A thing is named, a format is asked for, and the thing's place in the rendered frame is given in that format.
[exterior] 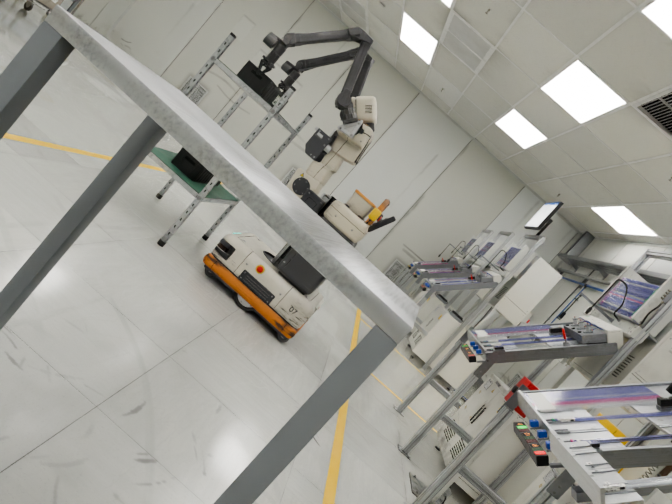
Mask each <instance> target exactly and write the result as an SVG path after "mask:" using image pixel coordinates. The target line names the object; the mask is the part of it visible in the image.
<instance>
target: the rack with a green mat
mask: <svg viewBox="0 0 672 504"><path fill-rule="evenodd" d="M235 39H236V35H235V34H233V33H232V32H231V33H230V34H229V35H228V37H227V38H226V39H225V40H224V41H223V43H222V44H221V45H220V46H219V47H218V49H217V50H216V51H215V52H214V53H213V55H212V56H211V57H210V58H209V59H208V61H207V62H206V63H205V64H204V65H203V67H202V68H201V69H200V70H199V71H198V73H197V74H196V75H195V76H194V77H193V79H192V80H191V81H190V82H189V83H188V85H187V86H186V87H185V88H184V89H183V91H182V93H183V94H184V95H185V96H188V95H189V94H190V92H191V91H192V90H193V89H194V88H195V86H196V85H197V84H198V83H199V82H200V80H201V79H202V78H203V77H204V76H205V74H206V73H207V72H208V71H209V70H210V68H211V67H212V66H213V65H214V64H216V65H217V66H218V67H219V68H220V69H221V70H222V71H223V72H224V73H225V74H226V75H227V76H228V77H229V78H230V79H231V80H232V81H233V82H234V83H235V84H237V85H238V86H239V87H240V88H241V89H242V90H243V91H244V92H243V94H242V95H241V96H240V97H239V98H238V99H237V101H236V102H235V103H234V104H233V105H232V107H231V108H230V109H229V110H228V111H227V112H226V114H225V115H224V116H223V117H222V118H221V120H220V121H219V122H218V123H217V124H218V125H219V126H220V127H222V126H223V124H224V123H225V122H226V121H227V120H228V119H229V117H230V116H231V115H232V114H233V113H234V112H235V110H236V109H237V108H238V107H239V106H240V104H241V103H242V102H243V101H244V100H245V99H246V97H247V96H249V97H250V98H252V99H253V100H254V101H255V102H256V103H257V104H258V105H260V106H261V107H262V108H263V109H264V110H265V111H266V112H267V113H268V114H267V115H266V116H265V117H264V118H263V119H262V121H261V122H260V123H259V124H258V125H257V127H256V128H255V129H254V130H253V131H252V132H251V134H250V135H249V136H248V137H247V138H246V139H245V141H244V142H243V143H242V144H241V146H242V147H243V148H244V149H245V150H246V149H247V147H248V146H249V145H250V144H251V143H252V142H253V140H254V139H255V138H256V137H257V136H258V135H259V133H260V132H261V131H262V130H263V129H264V128H265V126H266V125H267V124H268V123H269V122H270V121H271V119H272V118H274V119H275V120H276V121H278V122H279V123H280V124H281V125H282V126H283V127H284V128H285V129H287V130H288V131H289V132H290V133H291V135H290V136H289V137H288V138H287V139H286V140H285V142H284V143H283V144H282V145H281V146H280V147H279V149H278V150H277V151H276V152H275V153H274V154H273V156H272V157H271V158H270V159H269V160H268V161H267V163H266V164H265V165H264V167H265V168H266V169H268V168H269V167H270V166H271V165H272V163H273V162H274V161H275V160H276V159H277V158H278V156H279V155H280V154H281V153H282V152H283V151H284V150H285V148H286V147H287V146H288V145H289V144H290V143H291V141H292V140H293V139H294V138H295V137H296V136H297V135H298V133H299V132H300V131H301V130H302V129H303V128H304V126H305V125H306V124H307V123H308V122H309V121H310V119H311V118H312V117H313V116H312V115H311V114H310V113H309V114H308V115H307V116H306V117H305V118H304V120H303V121H302V122H301V123H300V124H299V125H298V127H297V128H296V129H295V130H294V129H293V128H292V127H291V126H290V124H289V123H288V122H287V121H286V120H285V119H284V118H283V117H282V116H281V115H280V114H279V113H278V111H279V110H280V109H281V108H282V107H283V105H284V104H285V103H286V102H287V101H288V99H289V98H290V97H291V96H292V95H293V94H294V92H295V91H296V89H295V88H294V87H293V86H291V87H290V88H289V89H288V90H287V91H286V93H285V94H284V95H283V96H282V97H281V98H280V100H279V101H278V102H277V103H276V104H275V105H274V107H272V106H271V105H270V104H269V103H268V102H266V101H265V100H264V99H263V98H262V97H261V96H260V95H259V94H257V93H256V92H255V91H254V90H253V89H252V88H251V87H250V86H248V85H247V84H246V83H245V82H244V81H243V80H242V79H240V78H239V77H238V76H237V75H236V74H235V73H234V72H233V71H231V70H230V69H229V68H228V67H227V66H226V65H225V64H224V63H222V62H221V61H220V60H219V58H220V56H221V55H222V54H223V53H224V52H225V51H226V49H227V48H228V47H229V46H230V45H231V43H232V42H233V41H234V40H235ZM176 155H177V153H174V152H171V151H168V150H165V149H162V148H158V147H154V148H153V149H152V150H151V152H150V153H149V154H148V156H149V157H150V158H151V159H152V160H153V161H154V162H155V163H157V164H158V165H159V166H160V167H161V168H162V169H163V170H164V171H166V172H167V173H168V174H169V175H170V176H171V179H170V180H169V181H168V182H167V183H166V184H165V186H164V187H163V188H162V189H161V190H160V192H158V193H157V195H156V197H157V198H158V199H161V198H162V197H163V195H164V194H165V193H166V192H167V191H168V189H169V188H170V187H171V186H172V185H173V183H174V182H175V181H177V182H178V183H179V184H180V185H181V186H182V187H184V188H185V189H186V190H187V191H188V192H189V193H190V194H191V195H193V196H194V197H195V199H194V200H193V201H192V203H191V204H190V205H189V206H188V207H187V208H186V210H185V211H184V212H183V213H182V214H181V216H180V217H179V218H178V219H177V220H176V221H175V223H174V224H173V225H172V226H171V227H170V228H169V230H168V231H167V232H166V233H165V234H164V235H163V237H162V238H160V239H159V241H158V242H157V244H158V245H159V246H161V247H163V246H164V245H165V244H166V242H167V241H168V240H169V239H170V237H171V236H172V235H173V234H174V233H175V232H176V230H177V229H178V228H179V227H180V226H181V225H182V223H183V222H184V221H185V220H186V219H187V218H188V216H189V215H190V214H191V213H192V212H193V211H194V209H195V208H196V207H197V206H198V205H199V204H200V202H210V203H222V204H230V206H229V207H228V208H227V209H226V210H225V211H224V212H223V214H222V215H221V216H220V217H219V218H218V219H217V221H216V222H215V223H214V224H213V225H212V226H211V228H210V229H209V230H208V231H207V232H206V233H205V234H204V235H203V236H202V238H203V239H204V240H205V241H207V240H208V238H209V237H210V235H211V234H212V233H213V232H214V231H215V230H216V228H217V227H218V226H219V225H220V224H221V223H222V221H223V220H224V219H225V218H226V217H227V216H228V214H229V213H230V212H231V211H232V210H233V209H234V208H235V206H236V205H237V204H238V203H239V202H240V201H241V200H240V199H239V198H238V197H236V198H235V197H234V196H233V195H232V194H231V193H230V192H228V191H227V190H226V189H225V188H224V187H223V186H222V185H221V184H219V185H218V186H215V185H216V184H217V182H218V181H219V180H218V179H217V178H216V177H215V176H214V177H213V178H212V179H211V180H210V182H209V183H208V184H204V183H199V182H194V181H191V180H190V179H189V178H188V177H187V176H186V175H185V174H184V173H182V172H181V171H180V170H179V169H178V168H177V167H176V166H175V165H173V164H172V163H171V161H172V160H173V159H174V157H175V156H176Z"/></svg>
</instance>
